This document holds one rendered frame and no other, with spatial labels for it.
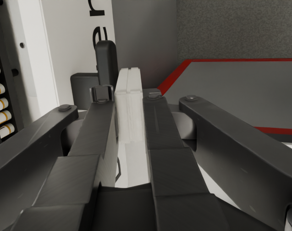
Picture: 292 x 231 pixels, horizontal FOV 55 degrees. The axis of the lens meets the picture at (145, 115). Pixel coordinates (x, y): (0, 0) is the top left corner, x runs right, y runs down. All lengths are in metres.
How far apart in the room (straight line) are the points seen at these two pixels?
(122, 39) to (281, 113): 0.30
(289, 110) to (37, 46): 0.42
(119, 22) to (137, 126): 0.39
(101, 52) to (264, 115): 0.34
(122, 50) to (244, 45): 0.64
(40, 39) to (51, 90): 0.03
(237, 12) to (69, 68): 0.92
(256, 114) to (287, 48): 0.65
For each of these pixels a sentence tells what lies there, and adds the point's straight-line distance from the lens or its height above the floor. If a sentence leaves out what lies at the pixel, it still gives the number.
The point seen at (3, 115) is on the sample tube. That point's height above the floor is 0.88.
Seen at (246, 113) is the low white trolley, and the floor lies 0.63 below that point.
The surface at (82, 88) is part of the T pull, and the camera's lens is 0.21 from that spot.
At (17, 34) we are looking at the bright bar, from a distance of 0.32.
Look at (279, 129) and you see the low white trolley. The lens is 0.43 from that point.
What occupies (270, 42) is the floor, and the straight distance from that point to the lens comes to 1.10.
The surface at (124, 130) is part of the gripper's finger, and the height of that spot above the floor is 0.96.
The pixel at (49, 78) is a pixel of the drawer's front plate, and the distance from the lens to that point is 0.20.
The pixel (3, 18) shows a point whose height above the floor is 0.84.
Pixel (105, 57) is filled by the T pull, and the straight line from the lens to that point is 0.20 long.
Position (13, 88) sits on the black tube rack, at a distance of 0.32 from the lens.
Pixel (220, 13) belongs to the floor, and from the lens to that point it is 1.09.
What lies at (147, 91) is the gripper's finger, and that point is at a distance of 0.17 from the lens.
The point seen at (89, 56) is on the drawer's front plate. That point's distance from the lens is 0.24.
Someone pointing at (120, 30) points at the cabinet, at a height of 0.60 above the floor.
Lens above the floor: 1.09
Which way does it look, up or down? 63 degrees down
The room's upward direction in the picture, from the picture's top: 140 degrees counter-clockwise
